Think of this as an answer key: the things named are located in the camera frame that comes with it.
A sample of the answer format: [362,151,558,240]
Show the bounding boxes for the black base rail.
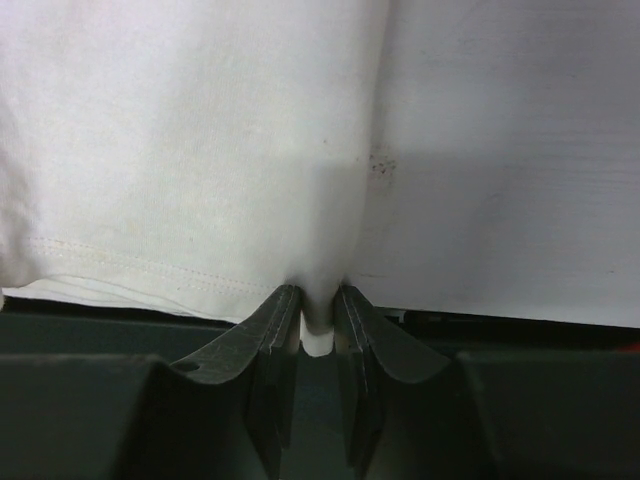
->
[1,298,639,361]

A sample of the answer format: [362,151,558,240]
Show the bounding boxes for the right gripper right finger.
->
[333,285,495,479]

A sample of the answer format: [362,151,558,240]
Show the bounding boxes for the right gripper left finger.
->
[139,285,301,479]

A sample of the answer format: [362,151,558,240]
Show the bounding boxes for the cream white t shirt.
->
[1,1,389,356]

